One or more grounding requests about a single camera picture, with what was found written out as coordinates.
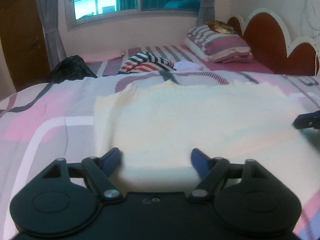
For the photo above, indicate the light pink folded clothes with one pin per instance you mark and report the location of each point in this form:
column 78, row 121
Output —
column 187, row 66

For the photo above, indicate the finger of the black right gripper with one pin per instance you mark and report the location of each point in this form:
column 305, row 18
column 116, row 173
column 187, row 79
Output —
column 308, row 120

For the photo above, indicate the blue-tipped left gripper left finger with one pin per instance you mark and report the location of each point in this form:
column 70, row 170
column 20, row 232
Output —
column 97, row 171

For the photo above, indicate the striped pink grey pillow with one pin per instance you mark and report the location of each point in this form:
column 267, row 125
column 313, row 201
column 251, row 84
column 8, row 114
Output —
column 220, row 46

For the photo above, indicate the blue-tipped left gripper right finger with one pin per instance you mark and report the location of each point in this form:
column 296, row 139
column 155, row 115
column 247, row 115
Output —
column 212, row 172

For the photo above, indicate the floral dark cushion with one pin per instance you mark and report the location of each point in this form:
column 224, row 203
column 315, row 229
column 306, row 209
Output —
column 220, row 27

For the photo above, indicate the striped magenta bed sheet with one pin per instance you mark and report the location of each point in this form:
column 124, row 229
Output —
column 174, row 54

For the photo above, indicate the grey curtain left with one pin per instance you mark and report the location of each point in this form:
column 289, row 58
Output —
column 48, row 13

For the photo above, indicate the red white heart headboard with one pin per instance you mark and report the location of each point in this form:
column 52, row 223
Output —
column 272, row 45

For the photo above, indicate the pink flat pillow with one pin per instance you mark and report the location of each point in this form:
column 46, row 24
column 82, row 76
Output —
column 103, row 56

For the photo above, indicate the red black striped garment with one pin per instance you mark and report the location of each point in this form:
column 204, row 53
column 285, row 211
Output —
column 143, row 62

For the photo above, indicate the black bag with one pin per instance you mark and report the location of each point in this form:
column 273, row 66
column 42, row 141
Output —
column 72, row 68

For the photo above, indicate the cream white small garment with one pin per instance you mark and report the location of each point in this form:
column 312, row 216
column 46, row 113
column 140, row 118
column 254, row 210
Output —
column 156, row 129

